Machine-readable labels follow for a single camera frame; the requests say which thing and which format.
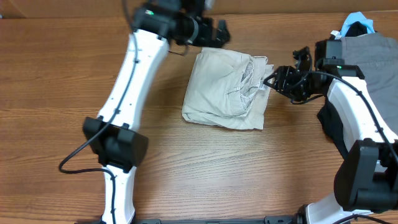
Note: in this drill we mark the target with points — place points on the light blue garment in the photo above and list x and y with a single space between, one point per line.
356 24

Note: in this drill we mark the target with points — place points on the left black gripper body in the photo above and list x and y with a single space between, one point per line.
202 37

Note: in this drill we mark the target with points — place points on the black garment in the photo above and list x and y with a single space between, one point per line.
332 126

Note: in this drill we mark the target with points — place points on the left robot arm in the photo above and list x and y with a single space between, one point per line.
113 135

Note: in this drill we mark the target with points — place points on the grey shorts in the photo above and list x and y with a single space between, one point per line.
376 56

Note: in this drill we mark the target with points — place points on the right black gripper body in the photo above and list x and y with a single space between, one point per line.
297 84

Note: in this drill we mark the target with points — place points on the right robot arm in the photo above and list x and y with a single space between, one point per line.
366 182

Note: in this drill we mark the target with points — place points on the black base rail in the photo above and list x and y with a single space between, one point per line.
214 221

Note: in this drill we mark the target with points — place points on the beige shorts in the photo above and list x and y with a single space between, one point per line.
226 88

